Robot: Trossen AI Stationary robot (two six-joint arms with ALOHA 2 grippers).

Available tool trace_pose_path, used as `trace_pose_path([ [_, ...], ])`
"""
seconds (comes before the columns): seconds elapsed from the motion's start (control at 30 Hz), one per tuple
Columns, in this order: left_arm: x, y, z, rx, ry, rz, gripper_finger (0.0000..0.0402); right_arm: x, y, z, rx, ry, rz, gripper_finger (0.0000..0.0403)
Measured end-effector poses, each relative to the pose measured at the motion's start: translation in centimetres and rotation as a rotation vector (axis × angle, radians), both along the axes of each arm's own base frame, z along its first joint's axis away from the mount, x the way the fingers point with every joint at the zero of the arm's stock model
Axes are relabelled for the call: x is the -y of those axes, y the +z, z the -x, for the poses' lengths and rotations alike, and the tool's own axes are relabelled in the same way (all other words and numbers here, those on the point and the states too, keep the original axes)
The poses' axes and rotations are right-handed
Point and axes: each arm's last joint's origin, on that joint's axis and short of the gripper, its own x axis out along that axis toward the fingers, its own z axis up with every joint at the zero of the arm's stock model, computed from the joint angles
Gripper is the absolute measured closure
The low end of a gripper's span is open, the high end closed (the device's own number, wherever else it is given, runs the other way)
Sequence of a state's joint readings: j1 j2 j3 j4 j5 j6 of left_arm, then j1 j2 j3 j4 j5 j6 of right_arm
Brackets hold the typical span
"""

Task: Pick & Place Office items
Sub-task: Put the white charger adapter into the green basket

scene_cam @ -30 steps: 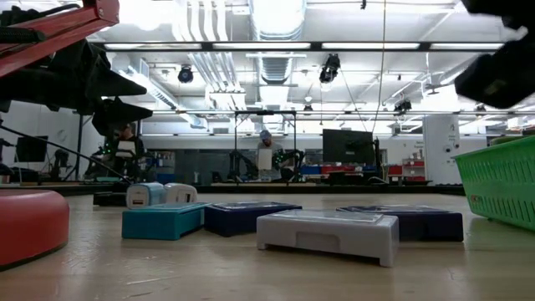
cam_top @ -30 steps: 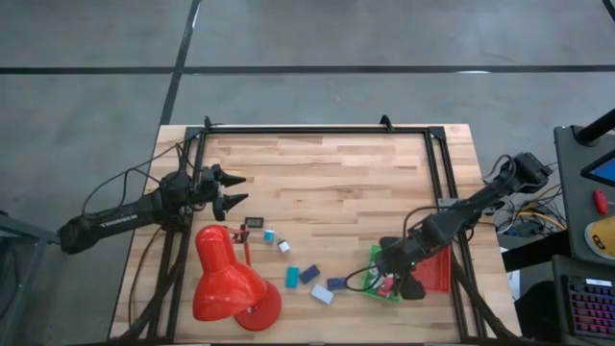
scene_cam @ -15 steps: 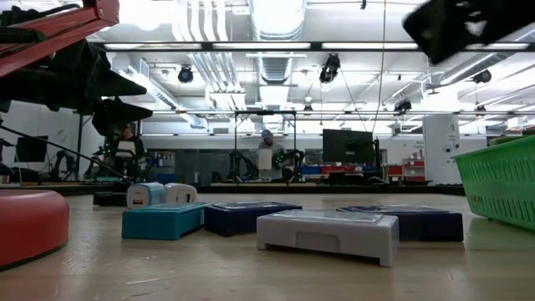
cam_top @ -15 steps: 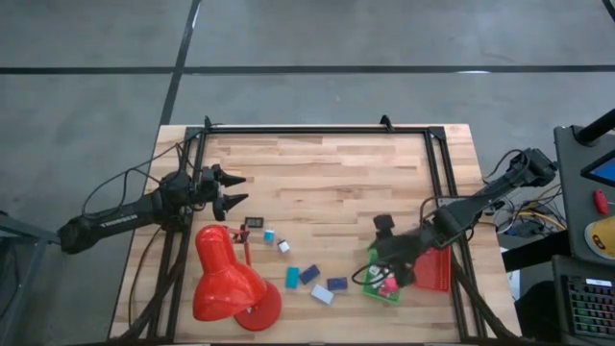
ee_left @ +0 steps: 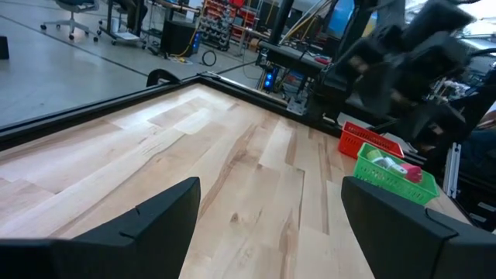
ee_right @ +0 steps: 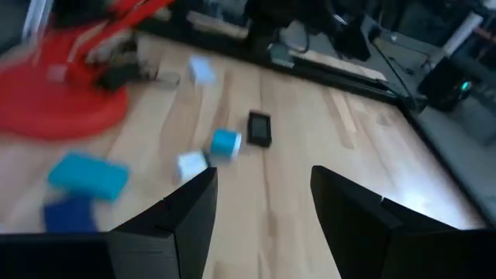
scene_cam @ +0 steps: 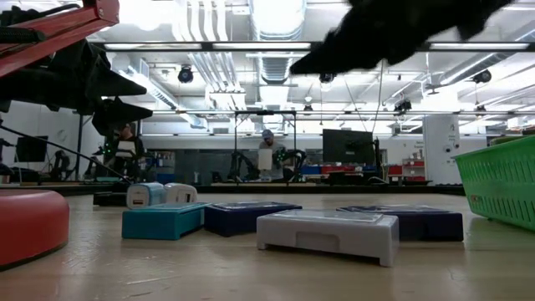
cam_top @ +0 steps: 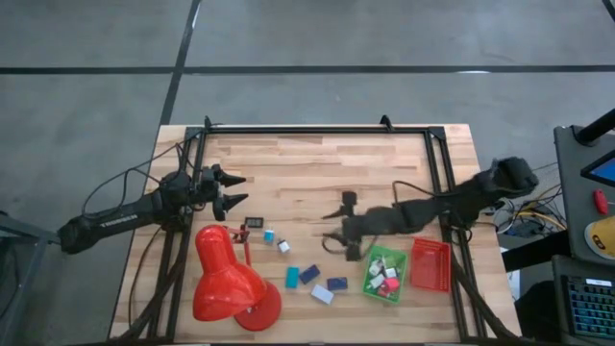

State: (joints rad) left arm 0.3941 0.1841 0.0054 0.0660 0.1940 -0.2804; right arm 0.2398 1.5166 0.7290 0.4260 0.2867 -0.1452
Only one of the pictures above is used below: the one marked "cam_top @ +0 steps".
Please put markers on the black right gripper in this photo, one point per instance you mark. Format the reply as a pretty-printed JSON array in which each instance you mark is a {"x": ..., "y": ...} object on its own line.
[{"x": 375, "y": 223}]

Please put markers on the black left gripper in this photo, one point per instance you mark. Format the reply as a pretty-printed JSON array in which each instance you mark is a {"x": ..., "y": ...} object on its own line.
[{"x": 205, "y": 188}]

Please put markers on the small black digital display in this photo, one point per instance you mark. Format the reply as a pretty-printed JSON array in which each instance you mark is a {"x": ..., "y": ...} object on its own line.
[{"x": 253, "y": 222}]

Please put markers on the navy blue rectangular box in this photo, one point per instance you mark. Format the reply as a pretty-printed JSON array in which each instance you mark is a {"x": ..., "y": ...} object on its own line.
[
  {"x": 337, "y": 283},
  {"x": 310, "y": 274}
]

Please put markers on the large white USB charger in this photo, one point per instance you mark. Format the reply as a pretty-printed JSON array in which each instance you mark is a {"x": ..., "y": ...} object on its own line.
[{"x": 377, "y": 281}]

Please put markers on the blue white USB charger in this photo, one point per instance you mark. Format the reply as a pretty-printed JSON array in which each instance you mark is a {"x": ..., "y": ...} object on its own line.
[{"x": 269, "y": 236}]

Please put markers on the pink white USB charger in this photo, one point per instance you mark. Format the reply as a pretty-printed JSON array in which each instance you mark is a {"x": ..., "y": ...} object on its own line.
[{"x": 383, "y": 291}]

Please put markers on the white rectangular box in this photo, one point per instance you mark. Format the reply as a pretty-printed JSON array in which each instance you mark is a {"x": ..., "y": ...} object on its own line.
[{"x": 322, "y": 294}]

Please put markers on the teal rectangular box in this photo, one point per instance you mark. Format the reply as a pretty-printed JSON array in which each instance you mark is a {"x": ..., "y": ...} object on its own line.
[{"x": 292, "y": 278}]

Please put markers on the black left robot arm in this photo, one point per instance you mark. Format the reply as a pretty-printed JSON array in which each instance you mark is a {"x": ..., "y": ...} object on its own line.
[{"x": 110, "y": 220}]

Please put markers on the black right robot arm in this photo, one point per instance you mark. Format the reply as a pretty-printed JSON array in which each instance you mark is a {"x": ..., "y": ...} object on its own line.
[{"x": 480, "y": 190}]

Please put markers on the green plastic basket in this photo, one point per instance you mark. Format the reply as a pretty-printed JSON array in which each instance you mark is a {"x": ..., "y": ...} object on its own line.
[{"x": 404, "y": 276}]

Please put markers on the red plastic basket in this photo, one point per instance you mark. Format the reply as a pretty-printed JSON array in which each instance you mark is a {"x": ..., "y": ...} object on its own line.
[{"x": 430, "y": 264}]

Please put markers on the red desk lamp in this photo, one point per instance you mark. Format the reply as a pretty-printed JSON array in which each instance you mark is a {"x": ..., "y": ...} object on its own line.
[{"x": 226, "y": 283}]

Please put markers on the grey metal stand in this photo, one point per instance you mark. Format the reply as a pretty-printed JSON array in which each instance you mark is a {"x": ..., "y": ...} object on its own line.
[{"x": 24, "y": 228}]

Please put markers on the grey control cart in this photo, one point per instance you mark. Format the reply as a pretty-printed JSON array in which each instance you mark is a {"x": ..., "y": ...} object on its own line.
[{"x": 569, "y": 192}]

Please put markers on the yellow white round object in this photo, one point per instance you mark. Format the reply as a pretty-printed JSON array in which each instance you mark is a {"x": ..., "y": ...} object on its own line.
[{"x": 600, "y": 238}]

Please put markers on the red button device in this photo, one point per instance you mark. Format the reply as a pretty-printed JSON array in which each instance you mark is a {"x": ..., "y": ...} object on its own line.
[{"x": 600, "y": 202}]

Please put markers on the blue screen monitor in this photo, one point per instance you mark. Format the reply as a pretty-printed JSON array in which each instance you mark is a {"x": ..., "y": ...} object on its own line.
[{"x": 603, "y": 170}]

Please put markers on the black monitor pole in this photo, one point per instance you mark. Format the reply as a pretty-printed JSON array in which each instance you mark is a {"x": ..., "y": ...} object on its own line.
[{"x": 596, "y": 129}]

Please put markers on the black frame clamp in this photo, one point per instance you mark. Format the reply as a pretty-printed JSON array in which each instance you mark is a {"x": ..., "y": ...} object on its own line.
[
  {"x": 207, "y": 122},
  {"x": 386, "y": 123}
]

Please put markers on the black aluminium table frame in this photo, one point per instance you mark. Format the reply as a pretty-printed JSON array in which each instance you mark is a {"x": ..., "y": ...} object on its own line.
[{"x": 312, "y": 130}]

